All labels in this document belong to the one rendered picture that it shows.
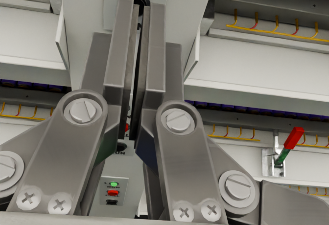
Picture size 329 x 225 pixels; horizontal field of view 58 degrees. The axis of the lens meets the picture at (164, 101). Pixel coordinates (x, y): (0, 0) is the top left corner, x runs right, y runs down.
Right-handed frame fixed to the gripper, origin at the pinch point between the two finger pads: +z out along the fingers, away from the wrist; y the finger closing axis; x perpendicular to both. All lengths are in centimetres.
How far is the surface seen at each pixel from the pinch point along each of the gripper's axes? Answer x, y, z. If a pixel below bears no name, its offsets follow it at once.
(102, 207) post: -47.5, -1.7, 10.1
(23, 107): -28.5, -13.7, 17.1
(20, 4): -9.4, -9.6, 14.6
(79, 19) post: -6.4, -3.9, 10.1
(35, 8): -9.5, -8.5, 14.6
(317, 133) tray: -26.6, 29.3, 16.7
